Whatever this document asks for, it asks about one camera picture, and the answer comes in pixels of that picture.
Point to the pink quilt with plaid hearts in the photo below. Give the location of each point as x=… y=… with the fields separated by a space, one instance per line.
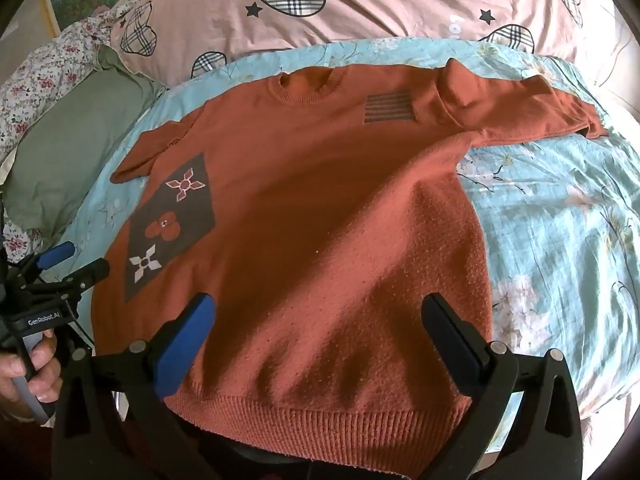
x=400 y=5

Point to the orange knit sweater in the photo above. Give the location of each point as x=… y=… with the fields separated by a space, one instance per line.
x=325 y=210

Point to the green pillow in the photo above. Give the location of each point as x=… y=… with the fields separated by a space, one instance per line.
x=75 y=145

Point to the person's left hand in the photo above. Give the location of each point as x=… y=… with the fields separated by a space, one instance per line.
x=47 y=365

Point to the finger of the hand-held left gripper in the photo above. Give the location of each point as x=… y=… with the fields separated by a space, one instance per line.
x=57 y=254
x=87 y=272

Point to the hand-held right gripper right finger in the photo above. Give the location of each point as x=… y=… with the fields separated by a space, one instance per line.
x=452 y=342

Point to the light blue floral bedsheet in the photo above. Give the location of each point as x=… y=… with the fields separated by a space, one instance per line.
x=550 y=235

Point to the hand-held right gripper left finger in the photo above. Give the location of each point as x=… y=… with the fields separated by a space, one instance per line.
x=186 y=340

